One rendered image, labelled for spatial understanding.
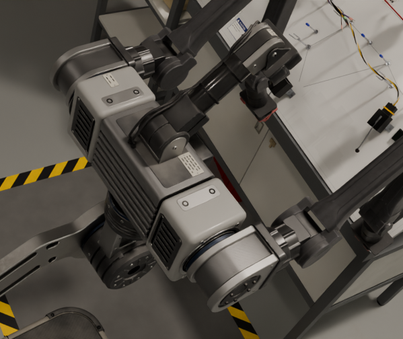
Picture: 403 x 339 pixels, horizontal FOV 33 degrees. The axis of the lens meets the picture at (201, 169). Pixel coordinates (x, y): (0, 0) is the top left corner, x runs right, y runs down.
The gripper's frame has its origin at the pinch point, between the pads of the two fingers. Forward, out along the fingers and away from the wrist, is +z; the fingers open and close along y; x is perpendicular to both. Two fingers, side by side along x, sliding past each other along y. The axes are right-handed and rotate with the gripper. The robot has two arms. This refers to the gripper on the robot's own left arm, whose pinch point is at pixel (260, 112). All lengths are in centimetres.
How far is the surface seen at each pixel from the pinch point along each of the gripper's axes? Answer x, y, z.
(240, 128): -1, 20, 50
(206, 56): -8, 52, 46
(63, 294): 91, 15, 68
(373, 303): -11, -53, 126
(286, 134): -7.5, -1.2, 25.6
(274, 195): 4, -8, 53
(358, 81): -34.1, -5.2, 13.9
